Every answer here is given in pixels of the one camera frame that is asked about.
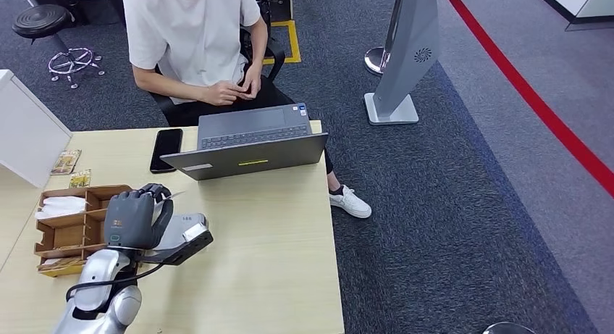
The grey robot hand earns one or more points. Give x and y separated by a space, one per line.
129 219

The person's right hand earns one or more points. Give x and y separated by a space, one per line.
220 93

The person's left hand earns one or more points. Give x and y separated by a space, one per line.
252 82

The person's right forearm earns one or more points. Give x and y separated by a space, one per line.
168 87

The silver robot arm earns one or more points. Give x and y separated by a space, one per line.
101 274

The person's left forearm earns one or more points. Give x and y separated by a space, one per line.
259 56

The white card reader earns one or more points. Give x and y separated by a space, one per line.
184 221

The person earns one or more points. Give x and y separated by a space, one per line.
192 39

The white room key cards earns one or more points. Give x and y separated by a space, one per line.
60 208

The black office chair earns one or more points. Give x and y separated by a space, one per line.
243 43

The yellow floor tape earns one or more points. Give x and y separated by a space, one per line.
293 41

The wooden compartment organizer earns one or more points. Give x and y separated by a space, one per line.
72 231

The yellow patterned packet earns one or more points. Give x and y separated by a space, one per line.
80 179
66 162

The dark grey laptop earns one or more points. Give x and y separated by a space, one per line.
249 154

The black smartphone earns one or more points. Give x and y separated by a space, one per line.
166 149

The white box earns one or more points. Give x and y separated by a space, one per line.
29 130

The black and white cabinet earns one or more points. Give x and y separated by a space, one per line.
91 8

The white sneaker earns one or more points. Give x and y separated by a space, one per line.
352 204

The grey floor standing kiosk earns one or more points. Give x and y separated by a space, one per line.
408 44

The black round stool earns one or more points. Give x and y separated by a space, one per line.
40 20

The chrome round base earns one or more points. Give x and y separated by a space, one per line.
508 329

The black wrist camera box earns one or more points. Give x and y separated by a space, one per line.
192 248

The black equipment frame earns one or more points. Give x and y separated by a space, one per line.
280 5

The chrome stanchion post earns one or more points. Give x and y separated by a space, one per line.
375 60

